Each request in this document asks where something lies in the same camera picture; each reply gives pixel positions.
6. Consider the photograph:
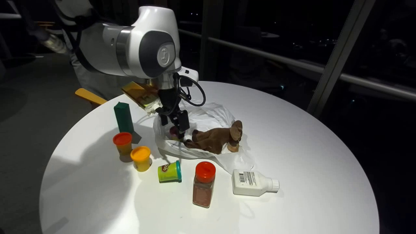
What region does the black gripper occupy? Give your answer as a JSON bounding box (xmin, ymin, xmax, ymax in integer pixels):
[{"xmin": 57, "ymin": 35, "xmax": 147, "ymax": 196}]
[{"xmin": 157, "ymin": 88, "xmax": 190, "ymax": 130}]

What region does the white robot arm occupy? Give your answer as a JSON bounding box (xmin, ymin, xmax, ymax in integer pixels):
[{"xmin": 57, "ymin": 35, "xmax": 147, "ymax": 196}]
[{"xmin": 53, "ymin": 0, "xmax": 188, "ymax": 131}]

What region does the grey chair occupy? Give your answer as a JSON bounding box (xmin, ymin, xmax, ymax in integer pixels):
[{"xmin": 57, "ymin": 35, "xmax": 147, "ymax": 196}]
[{"xmin": 1, "ymin": 0, "xmax": 131, "ymax": 98}]

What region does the green rectangular box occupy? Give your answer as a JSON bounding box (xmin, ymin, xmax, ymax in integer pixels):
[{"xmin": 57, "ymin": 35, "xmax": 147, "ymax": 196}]
[{"xmin": 114, "ymin": 102, "xmax": 134, "ymax": 134}]

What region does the orange-lidded play-doh can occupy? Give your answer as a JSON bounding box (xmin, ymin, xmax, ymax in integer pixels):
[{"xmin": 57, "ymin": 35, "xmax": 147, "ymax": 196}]
[{"xmin": 113, "ymin": 131, "xmax": 133, "ymax": 160}]

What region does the brown plush toy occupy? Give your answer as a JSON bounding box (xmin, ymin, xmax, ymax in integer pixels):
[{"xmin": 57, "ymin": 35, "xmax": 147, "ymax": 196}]
[{"xmin": 182, "ymin": 119, "xmax": 243, "ymax": 154}]

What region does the metal window railing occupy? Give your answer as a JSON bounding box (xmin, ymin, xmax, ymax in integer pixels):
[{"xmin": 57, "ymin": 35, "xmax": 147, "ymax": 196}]
[{"xmin": 177, "ymin": 0, "xmax": 416, "ymax": 115}]

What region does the white rectangular bottle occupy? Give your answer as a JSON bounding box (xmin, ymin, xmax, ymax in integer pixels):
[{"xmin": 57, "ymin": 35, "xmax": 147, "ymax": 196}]
[{"xmin": 231, "ymin": 170, "xmax": 279, "ymax": 196}]

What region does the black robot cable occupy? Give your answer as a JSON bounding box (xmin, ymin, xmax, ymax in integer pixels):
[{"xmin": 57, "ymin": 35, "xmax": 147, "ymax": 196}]
[{"xmin": 173, "ymin": 70, "xmax": 207, "ymax": 108}]

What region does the teal-lidded play-doh can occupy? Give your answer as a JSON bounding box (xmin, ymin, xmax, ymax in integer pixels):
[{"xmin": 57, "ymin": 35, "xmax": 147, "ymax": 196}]
[{"xmin": 157, "ymin": 160, "xmax": 182, "ymax": 183}]

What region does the white plastic bag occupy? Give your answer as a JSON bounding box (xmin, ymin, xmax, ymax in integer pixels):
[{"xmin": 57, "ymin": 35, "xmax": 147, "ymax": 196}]
[{"xmin": 152, "ymin": 102, "xmax": 253, "ymax": 173}]

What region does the red-lidded brown spice jar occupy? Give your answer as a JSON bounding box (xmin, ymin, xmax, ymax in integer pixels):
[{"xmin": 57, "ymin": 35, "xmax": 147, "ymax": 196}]
[{"xmin": 192, "ymin": 161, "xmax": 216, "ymax": 208}]

